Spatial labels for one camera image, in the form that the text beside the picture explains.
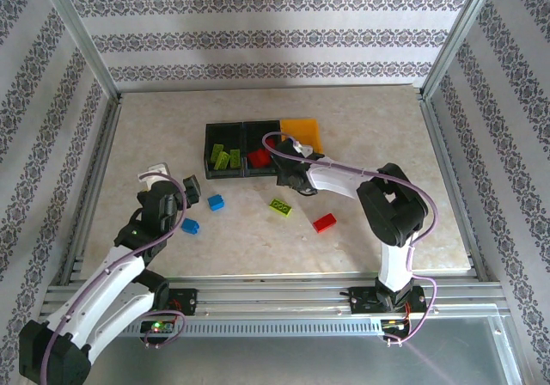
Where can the blue lego brick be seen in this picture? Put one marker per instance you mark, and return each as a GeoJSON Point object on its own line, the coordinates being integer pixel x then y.
{"type": "Point", "coordinates": [191, 226]}
{"type": "Point", "coordinates": [215, 203]}

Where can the yellow plastic bin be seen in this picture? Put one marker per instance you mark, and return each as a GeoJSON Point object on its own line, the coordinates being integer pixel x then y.
{"type": "Point", "coordinates": [303, 131]}

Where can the black plastic bin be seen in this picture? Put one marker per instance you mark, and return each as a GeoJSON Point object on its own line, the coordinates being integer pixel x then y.
{"type": "Point", "coordinates": [255, 133]}
{"type": "Point", "coordinates": [223, 133]}

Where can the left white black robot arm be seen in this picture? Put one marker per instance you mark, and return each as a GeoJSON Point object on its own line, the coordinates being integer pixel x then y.
{"type": "Point", "coordinates": [107, 286]}

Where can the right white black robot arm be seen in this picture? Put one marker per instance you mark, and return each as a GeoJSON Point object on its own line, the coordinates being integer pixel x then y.
{"type": "Point", "coordinates": [391, 204]}

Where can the control board with lights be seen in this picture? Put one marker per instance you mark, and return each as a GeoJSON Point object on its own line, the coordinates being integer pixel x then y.
{"type": "Point", "coordinates": [157, 327]}
{"type": "Point", "coordinates": [393, 324]}

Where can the grey metal sheet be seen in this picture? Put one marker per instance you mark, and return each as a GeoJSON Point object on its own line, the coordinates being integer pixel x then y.
{"type": "Point", "coordinates": [275, 363]}

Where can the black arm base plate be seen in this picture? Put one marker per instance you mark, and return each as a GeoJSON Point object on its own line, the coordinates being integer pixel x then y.
{"type": "Point", "coordinates": [365, 301]}
{"type": "Point", "coordinates": [182, 301]}

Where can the aluminium side rail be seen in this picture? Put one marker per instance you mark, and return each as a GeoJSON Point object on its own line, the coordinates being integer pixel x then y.
{"type": "Point", "coordinates": [439, 144]}
{"type": "Point", "coordinates": [103, 144]}

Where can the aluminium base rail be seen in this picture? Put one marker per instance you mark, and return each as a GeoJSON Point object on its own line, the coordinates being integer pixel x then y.
{"type": "Point", "coordinates": [266, 292]}

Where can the aluminium frame post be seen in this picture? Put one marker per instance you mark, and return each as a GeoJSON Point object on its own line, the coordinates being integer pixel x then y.
{"type": "Point", "coordinates": [80, 32]}
{"type": "Point", "coordinates": [458, 32]}

